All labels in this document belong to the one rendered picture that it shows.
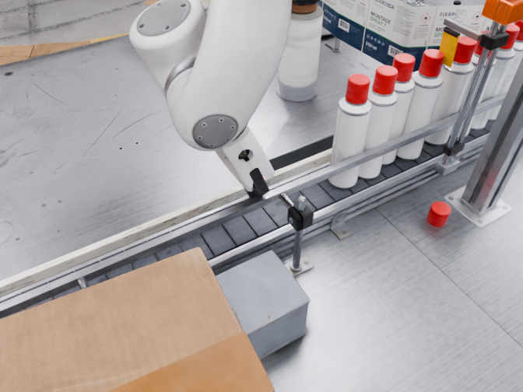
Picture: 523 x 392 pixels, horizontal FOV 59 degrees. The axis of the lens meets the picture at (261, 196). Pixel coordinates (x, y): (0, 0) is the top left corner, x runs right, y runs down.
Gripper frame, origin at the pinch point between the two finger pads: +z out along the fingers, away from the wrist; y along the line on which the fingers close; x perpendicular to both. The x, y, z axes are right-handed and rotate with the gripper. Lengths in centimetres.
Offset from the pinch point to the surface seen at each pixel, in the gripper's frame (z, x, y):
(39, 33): 87, 34, 295
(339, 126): -1.1, -16.3, -0.5
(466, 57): 2.3, -41.6, -1.6
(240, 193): 2.9, 2.3, 3.4
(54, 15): 93, 20, 318
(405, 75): -2.2, -29.5, -0.7
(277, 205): 7.3, -1.7, 0.1
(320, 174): 1.3, -9.2, -4.2
